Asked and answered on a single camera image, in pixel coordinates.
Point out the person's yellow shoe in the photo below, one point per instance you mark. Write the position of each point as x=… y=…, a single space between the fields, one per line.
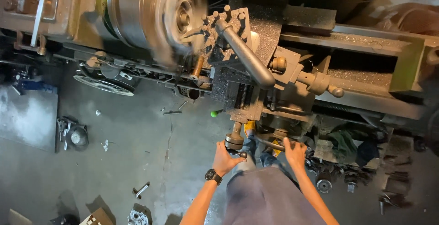
x=249 y=127

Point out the brown cardboard box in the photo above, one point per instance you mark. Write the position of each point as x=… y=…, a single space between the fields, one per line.
x=97 y=217

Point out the black tool post with bolts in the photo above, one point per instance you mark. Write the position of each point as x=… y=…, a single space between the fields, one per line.
x=224 y=29

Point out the large metal lathe machine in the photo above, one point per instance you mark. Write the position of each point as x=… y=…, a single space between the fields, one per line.
x=343 y=63

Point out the spinning steel lathe chuck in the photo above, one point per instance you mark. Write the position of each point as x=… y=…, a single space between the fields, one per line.
x=154 y=12

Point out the grey tool post lever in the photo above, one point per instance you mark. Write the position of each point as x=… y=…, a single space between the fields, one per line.
x=245 y=55

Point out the silver cast metal part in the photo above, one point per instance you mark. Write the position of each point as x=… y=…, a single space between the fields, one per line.
x=138 y=218

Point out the person's blue jeans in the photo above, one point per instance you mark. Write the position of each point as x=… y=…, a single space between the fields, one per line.
x=265 y=156

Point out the person's grey shirt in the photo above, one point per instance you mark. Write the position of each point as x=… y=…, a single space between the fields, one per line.
x=271 y=197

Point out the heap of gears and parts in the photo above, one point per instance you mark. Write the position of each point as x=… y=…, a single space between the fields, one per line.
x=338 y=177

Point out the short flat metal bar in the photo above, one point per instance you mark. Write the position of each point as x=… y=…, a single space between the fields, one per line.
x=172 y=112

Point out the black wrist watch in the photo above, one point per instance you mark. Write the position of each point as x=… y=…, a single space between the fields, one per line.
x=213 y=176

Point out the dark green cloth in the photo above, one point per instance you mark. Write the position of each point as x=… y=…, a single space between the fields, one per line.
x=343 y=142

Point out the metal carriage handwheel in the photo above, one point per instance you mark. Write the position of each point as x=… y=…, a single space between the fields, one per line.
x=267 y=142

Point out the steel wrench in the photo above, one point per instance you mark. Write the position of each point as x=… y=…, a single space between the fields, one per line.
x=141 y=190

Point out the silver wheel rim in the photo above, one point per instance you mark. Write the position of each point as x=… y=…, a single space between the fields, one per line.
x=104 y=84

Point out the green knob lever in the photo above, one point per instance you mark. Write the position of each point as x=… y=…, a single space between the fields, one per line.
x=214 y=113

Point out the person's right hand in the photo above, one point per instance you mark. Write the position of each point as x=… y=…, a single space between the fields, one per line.
x=295 y=156

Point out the thin metal rod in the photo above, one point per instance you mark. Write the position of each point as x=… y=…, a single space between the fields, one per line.
x=182 y=105

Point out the person's left hand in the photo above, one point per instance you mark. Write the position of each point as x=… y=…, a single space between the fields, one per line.
x=223 y=161

